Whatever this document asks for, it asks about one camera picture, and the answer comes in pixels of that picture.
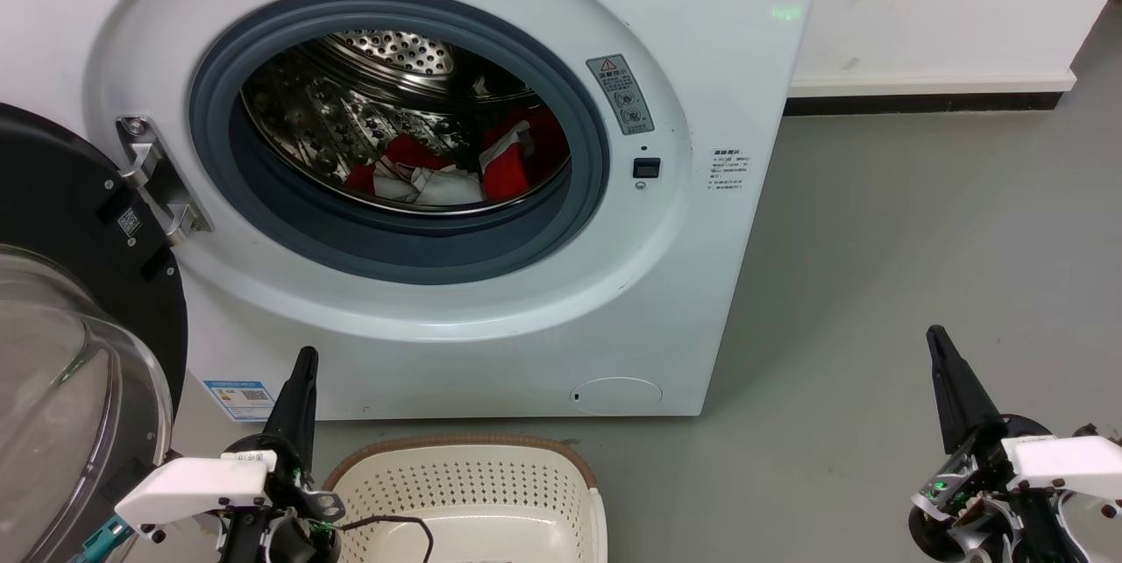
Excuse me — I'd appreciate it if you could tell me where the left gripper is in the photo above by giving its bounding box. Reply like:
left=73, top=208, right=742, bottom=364
left=219, top=346, right=344, bottom=563

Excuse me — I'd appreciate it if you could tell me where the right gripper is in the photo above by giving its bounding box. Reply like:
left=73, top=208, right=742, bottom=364
left=907, top=325, right=1097, bottom=563

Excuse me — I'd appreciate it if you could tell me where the cream perforated laundry basket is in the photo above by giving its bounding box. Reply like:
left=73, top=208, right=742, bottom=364
left=323, top=434, right=608, bottom=563

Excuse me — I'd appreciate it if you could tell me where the stainless steel washing machine drum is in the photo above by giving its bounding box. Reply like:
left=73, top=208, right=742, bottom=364
left=241, top=30, right=572, bottom=216

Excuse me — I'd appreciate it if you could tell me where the black round glass washer door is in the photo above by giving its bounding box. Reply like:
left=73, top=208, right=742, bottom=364
left=0, top=103, right=189, bottom=563

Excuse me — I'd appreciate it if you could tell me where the blue energy label sticker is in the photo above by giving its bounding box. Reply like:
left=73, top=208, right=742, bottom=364
left=202, top=378, right=276, bottom=423

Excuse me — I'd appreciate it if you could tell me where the grey rubber door gasket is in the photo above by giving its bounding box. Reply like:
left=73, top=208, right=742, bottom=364
left=188, top=0, right=612, bottom=286

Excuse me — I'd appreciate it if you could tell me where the red and white garment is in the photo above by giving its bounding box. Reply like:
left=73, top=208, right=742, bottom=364
left=345, top=105, right=572, bottom=205

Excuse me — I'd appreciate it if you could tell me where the metal door hinge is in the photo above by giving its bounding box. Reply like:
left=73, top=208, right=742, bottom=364
left=117, top=115, right=213, bottom=247

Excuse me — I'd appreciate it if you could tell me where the white front-load washing machine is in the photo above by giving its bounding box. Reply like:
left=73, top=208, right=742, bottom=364
left=0, top=0, right=829, bottom=420

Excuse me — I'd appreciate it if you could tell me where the black and white baseboard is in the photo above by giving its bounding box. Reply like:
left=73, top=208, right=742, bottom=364
left=784, top=69, right=1078, bottom=118

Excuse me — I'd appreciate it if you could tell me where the round filter access cover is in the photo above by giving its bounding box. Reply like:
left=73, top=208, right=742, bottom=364
left=570, top=376, right=664, bottom=416

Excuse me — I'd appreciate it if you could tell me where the small printed text label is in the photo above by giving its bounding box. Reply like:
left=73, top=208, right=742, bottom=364
left=708, top=146, right=748, bottom=195

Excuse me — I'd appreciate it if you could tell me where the grey warning label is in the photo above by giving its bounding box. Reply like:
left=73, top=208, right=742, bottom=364
left=586, top=53, right=656, bottom=137

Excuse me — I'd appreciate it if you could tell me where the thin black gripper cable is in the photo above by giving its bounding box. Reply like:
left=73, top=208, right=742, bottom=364
left=337, top=515, right=436, bottom=563

